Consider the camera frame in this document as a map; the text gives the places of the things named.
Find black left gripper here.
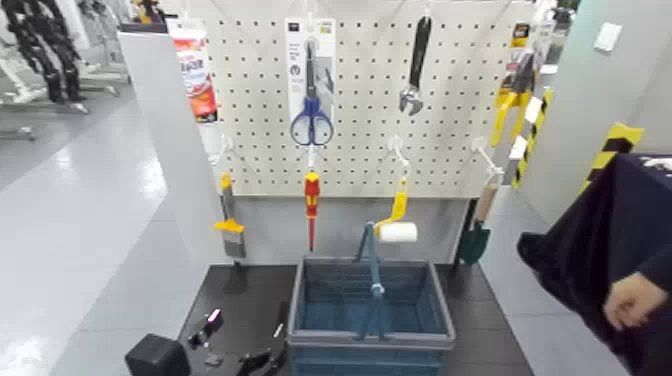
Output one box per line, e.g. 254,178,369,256
187,309,289,376

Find red white glue tube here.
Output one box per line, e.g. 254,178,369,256
166,17,226,156

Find person's dark navy sleeved forearm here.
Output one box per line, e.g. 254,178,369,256
637,254,672,300

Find person's bare hand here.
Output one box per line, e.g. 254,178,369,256
603,272,668,331

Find black left wrist box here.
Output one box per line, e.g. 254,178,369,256
124,333,191,376

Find grey scraper with yellow guard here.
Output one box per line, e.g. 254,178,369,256
213,172,248,260

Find red yellow screwdriver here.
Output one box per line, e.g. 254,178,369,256
303,170,321,252

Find white pegboard panel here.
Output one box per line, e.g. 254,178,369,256
175,0,537,200

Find blue scissors in white package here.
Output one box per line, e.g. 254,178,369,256
284,17,337,148

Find black humanoid robot on stand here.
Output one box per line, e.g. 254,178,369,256
0,0,88,104

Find black adjustable wrench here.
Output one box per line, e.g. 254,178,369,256
397,15,434,117

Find yellow black background machine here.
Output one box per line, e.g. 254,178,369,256
131,0,165,25

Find person in dark clothing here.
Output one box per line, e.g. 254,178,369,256
516,153,672,376

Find yellow pliers in package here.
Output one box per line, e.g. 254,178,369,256
489,21,538,149

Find grey packaged hanging tool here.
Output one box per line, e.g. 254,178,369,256
532,0,579,75

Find yellow black striped wide corner guard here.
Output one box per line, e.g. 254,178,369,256
578,121,646,197

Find blue plastic crate with handles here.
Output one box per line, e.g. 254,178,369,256
285,220,457,376

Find white paint roller yellow handle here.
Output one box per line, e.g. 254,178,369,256
373,175,420,244

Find green garden trowel wooden handle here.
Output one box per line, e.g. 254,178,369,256
455,180,500,266

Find yellow black striped slim post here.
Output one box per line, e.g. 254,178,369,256
511,86,555,191

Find white wall switch plate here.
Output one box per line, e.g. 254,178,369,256
594,21,624,53

